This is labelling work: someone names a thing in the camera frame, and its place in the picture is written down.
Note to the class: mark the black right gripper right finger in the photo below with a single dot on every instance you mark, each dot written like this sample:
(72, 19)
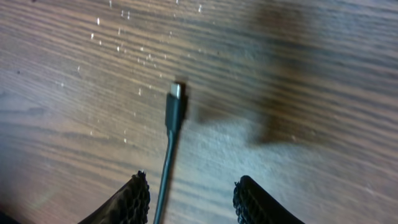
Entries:
(253, 205)

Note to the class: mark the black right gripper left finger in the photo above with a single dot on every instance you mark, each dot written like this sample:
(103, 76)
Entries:
(129, 205)

